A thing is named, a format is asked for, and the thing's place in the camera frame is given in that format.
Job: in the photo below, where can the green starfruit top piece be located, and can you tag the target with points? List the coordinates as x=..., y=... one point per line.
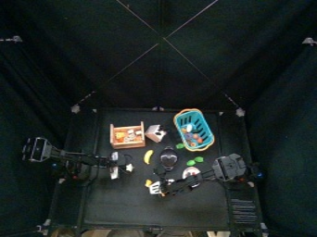
x=129, y=168

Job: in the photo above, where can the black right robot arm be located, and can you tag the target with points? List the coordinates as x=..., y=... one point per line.
x=228, y=168

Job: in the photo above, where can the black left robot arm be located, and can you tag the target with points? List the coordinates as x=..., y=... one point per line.
x=65, y=155

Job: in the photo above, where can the grey bowl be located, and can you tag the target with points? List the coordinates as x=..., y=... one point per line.
x=188, y=171

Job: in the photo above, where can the yellow toy banana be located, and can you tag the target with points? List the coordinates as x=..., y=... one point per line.
x=147, y=156

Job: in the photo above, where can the green toy leaf piece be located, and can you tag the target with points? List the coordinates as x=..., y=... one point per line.
x=189, y=162
x=179, y=146
x=197, y=159

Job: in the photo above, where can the orange toy food in crate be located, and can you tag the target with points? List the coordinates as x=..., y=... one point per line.
x=120, y=136

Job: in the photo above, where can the wooden toy crate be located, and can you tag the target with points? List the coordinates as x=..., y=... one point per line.
x=127, y=135

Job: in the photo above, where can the white toy food in crate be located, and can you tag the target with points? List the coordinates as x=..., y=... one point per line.
x=133, y=135

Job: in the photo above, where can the grey toy cooking pot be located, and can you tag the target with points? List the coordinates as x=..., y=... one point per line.
x=168, y=159

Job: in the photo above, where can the white toy milk carton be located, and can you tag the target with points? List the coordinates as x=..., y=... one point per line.
x=155, y=133

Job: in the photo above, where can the red toy food in basket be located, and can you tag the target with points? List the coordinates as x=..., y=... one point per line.
x=199, y=140

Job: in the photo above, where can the blue oval basket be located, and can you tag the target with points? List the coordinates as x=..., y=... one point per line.
x=193, y=129

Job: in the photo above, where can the white toy food in basket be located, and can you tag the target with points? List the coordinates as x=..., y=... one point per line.
x=188, y=128

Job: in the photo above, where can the silver frame bracket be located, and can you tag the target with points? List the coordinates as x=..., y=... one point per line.
x=14, y=39
x=307, y=41

